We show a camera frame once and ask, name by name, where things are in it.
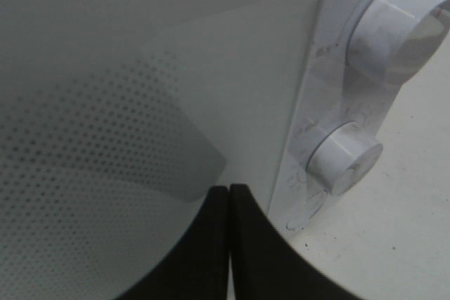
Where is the round white door button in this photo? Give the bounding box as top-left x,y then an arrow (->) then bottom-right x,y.
285,190 -> 328,232

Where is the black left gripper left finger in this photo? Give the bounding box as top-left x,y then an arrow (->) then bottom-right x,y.
118,186 -> 229,299

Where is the upper white power knob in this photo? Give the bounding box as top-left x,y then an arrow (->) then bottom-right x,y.
347,0 -> 449,86

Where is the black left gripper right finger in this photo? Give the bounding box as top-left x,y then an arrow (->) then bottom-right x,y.
229,184 -> 350,299

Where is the white microwave door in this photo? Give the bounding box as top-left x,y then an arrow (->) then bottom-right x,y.
1,0 -> 320,299

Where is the white microwave oven body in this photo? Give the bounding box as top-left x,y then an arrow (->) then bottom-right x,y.
268,0 -> 449,237

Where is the white timer knob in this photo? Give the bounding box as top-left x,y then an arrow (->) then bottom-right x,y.
307,122 -> 383,196

